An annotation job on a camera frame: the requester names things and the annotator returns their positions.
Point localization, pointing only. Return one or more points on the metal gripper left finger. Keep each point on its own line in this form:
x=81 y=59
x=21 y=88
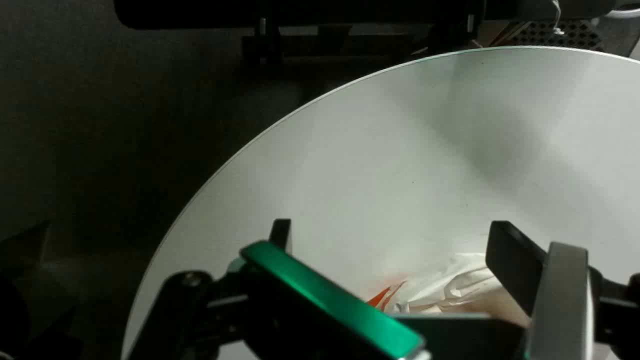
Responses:
x=321 y=290

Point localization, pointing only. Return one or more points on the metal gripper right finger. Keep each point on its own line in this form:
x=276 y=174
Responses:
x=563 y=301

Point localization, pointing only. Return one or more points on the white orange plastic bag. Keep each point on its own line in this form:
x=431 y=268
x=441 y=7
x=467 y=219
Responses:
x=461 y=290

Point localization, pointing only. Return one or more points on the black perforated metal panel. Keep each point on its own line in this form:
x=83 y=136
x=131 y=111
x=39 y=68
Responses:
x=541 y=32

